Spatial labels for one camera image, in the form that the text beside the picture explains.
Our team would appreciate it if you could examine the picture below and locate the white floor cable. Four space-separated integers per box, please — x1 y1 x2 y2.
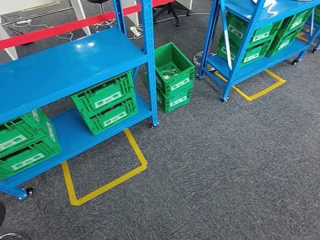
153 12 211 25

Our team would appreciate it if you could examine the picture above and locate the red barrier belt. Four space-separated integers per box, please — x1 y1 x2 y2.
0 0 176 51

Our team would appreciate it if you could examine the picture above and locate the blue metal shelf rack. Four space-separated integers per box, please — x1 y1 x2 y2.
195 0 320 103
0 0 160 202

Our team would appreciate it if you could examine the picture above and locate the grey cable coil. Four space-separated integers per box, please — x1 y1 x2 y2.
192 50 216 72

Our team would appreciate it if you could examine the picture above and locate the black office chair base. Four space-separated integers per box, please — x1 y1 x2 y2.
152 1 191 28

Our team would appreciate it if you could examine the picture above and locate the white cabinet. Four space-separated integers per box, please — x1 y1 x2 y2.
174 0 193 11

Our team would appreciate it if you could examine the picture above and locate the white cable bundle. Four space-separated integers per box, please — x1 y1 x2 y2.
160 67 179 81

